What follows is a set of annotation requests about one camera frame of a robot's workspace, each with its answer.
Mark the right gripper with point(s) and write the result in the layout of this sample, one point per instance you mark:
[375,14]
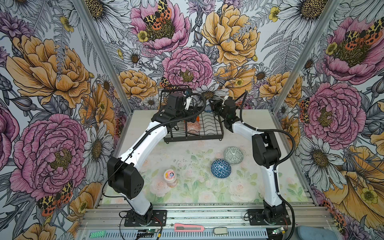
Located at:
[214,104]

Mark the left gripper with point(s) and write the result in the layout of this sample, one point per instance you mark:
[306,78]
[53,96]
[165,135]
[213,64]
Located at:
[192,119]

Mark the blue floral ceramic bowl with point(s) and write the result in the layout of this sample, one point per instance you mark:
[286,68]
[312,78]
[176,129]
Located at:
[208,109]

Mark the black wire dish rack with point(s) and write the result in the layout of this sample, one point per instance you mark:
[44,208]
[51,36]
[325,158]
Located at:
[211,126]

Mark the orange patterned ceramic bowl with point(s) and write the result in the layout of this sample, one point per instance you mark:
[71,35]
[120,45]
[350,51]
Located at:
[193,128]

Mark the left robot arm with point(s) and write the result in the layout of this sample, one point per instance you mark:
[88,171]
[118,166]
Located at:
[124,171]

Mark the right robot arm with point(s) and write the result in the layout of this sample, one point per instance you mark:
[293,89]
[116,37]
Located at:
[266,153]

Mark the green patterned ceramic bowl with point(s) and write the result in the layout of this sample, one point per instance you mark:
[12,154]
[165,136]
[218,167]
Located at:
[233,155]

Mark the dark blue patterned bowl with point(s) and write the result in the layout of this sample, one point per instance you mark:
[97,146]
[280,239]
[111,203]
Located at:
[221,169]

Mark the pink lidded small jar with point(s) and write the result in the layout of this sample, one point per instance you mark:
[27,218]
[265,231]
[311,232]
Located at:
[170,178]

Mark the grey oval object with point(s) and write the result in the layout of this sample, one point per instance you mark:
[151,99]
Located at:
[220,231]

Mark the pink utility knife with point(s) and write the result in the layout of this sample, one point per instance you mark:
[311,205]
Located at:
[183,228]

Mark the blue cloth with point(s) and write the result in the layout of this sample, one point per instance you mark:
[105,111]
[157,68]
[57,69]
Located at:
[311,233]

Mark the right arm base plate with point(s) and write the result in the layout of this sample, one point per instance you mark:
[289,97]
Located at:
[258,217]

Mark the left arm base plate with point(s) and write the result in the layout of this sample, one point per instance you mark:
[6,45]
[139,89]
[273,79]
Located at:
[154,218]

